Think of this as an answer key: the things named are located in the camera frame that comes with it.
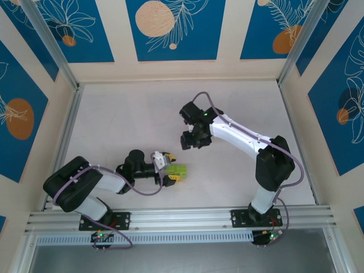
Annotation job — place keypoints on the long green lego brick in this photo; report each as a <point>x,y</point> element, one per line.
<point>171,170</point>
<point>179,169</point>

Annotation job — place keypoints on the orange lego brick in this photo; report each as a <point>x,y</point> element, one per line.
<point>185,174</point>

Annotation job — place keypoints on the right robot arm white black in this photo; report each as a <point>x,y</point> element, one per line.
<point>273,167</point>

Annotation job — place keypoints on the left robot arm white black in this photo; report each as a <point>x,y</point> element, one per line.
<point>74,182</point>

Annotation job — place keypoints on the grey metal sheet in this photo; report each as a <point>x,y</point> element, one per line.
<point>182,258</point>

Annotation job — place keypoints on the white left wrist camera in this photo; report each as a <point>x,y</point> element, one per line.
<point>160,162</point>

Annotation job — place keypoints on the aluminium mounting rail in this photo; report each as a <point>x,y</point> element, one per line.
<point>182,216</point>

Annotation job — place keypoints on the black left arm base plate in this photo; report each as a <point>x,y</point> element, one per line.
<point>122,220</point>

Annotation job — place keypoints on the blue floral wall panel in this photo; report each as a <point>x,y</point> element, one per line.
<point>176,48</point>
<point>85,42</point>
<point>17,85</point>
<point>22,31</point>
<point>261,34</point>
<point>332,113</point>
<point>330,37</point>

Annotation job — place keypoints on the aluminium side rail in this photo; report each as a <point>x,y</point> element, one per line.
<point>295,128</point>
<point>71,128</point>

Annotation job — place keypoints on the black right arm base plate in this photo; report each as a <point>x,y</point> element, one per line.
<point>239,219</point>

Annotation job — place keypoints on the aluminium frame post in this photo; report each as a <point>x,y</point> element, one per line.
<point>301,42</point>
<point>54,45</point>

